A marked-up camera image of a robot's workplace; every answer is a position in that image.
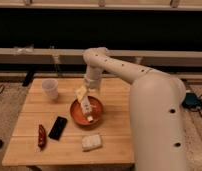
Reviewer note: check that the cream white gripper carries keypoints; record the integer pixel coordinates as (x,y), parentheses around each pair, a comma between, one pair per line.
(83,91)

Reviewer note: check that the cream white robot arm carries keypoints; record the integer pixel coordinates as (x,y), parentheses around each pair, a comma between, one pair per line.
(155,110)

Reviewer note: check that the white tube in bowl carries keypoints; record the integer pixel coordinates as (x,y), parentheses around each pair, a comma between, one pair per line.
(86,109)

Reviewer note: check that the orange bowl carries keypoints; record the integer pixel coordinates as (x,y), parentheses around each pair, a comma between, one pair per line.
(80,119)

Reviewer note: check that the black phone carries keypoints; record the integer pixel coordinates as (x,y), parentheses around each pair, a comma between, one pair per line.
(57,129)

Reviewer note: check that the wooden table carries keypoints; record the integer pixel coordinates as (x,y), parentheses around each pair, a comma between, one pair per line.
(114,128)

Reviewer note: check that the red chili pepper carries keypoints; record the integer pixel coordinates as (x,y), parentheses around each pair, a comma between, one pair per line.
(41,137)

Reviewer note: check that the blue device on floor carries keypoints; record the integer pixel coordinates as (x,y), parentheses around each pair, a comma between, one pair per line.
(191,101)

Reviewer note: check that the beige horizontal rail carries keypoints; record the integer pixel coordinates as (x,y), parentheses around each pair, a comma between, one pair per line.
(74,56)

